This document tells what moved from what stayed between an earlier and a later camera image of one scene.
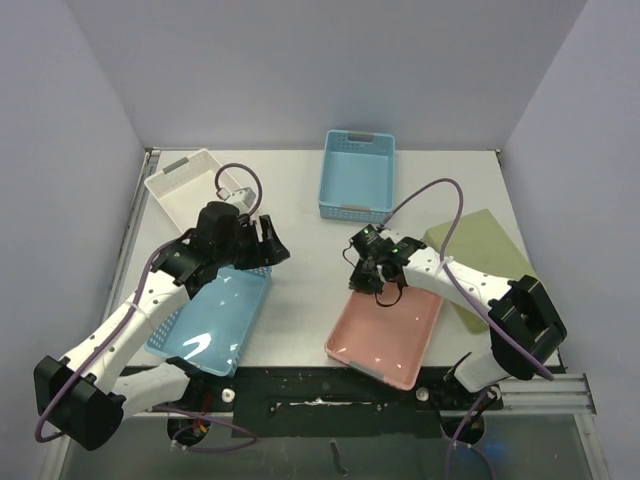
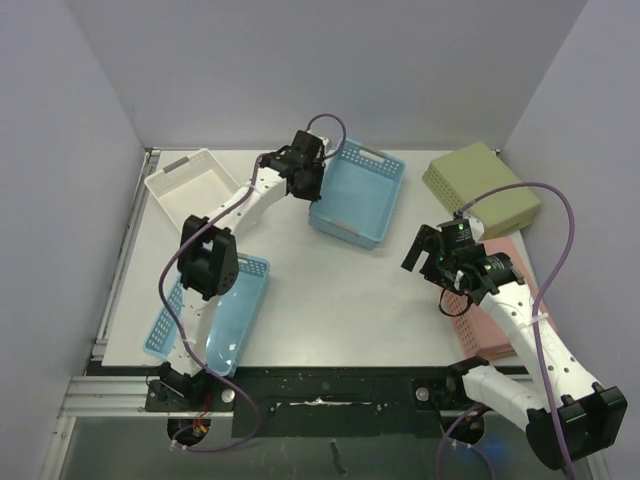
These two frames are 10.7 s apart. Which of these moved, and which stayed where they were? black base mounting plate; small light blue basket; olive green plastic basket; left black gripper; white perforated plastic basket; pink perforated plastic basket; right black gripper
Moved: right black gripper; left black gripper; small light blue basket; olive green plastic basket; pink perforated plastic basket
Stayed: black base mounting plate; white perforated plastic basket
